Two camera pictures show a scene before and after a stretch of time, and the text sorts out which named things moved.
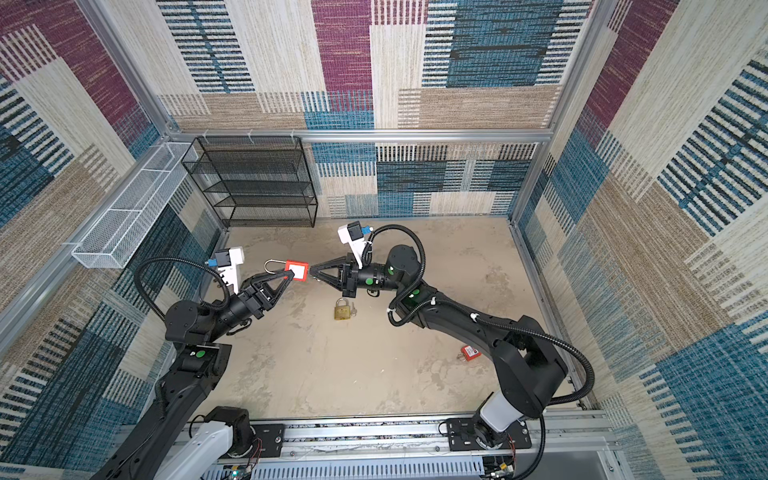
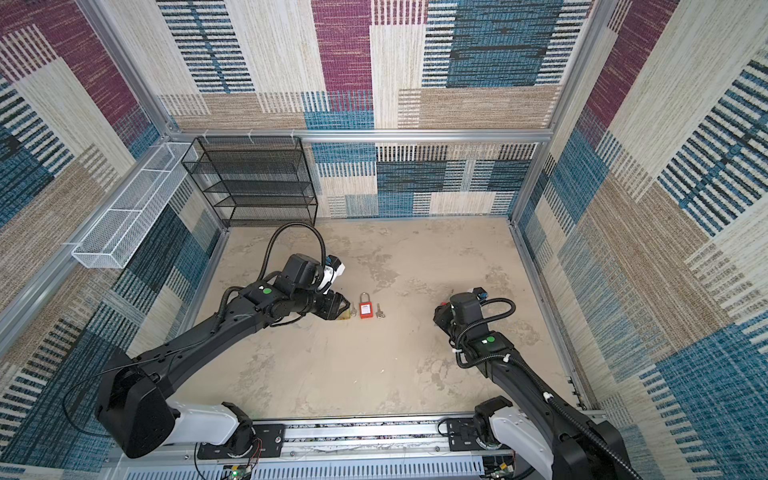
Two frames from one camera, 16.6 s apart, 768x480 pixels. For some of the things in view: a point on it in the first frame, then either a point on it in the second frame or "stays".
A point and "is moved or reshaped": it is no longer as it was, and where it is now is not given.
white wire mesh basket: [130, 217] stays
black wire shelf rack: [256, 182] stays
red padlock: [299, 268] is moved or reshaped
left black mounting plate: [271, 436] stays
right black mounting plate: [461, 436] stays
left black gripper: [255, 300] → [333, 303]
